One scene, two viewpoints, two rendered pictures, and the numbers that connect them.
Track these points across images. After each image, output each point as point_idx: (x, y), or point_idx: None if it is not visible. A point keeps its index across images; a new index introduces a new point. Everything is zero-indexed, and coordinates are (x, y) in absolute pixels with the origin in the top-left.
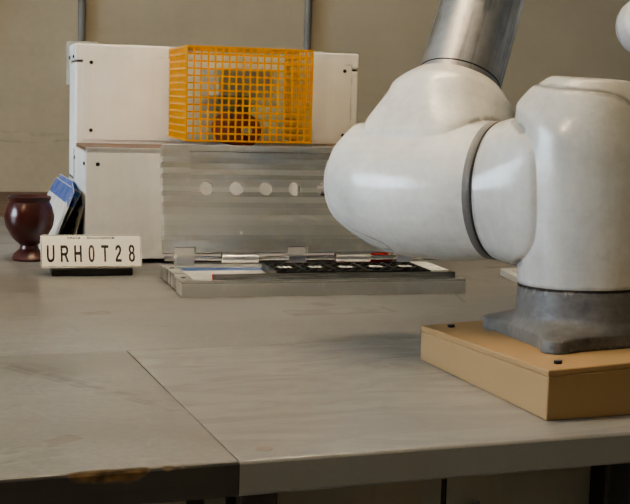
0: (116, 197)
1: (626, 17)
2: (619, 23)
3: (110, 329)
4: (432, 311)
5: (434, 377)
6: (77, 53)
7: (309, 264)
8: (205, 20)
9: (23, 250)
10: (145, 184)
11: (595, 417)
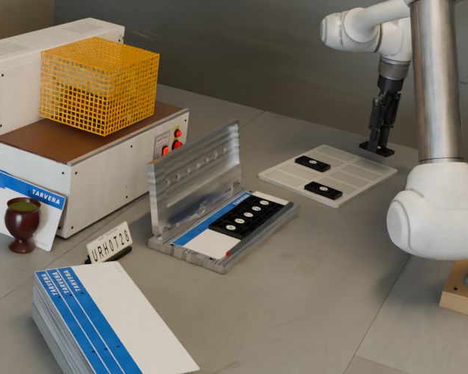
0: (82, 191)
1: (336, 30)
2: (329, 33)
3: (294, 333)
4: (336, 245)
5: None
6: None
7: (229, 217)
8: None
9: (24, 244)
10: (94, 176)
11: None
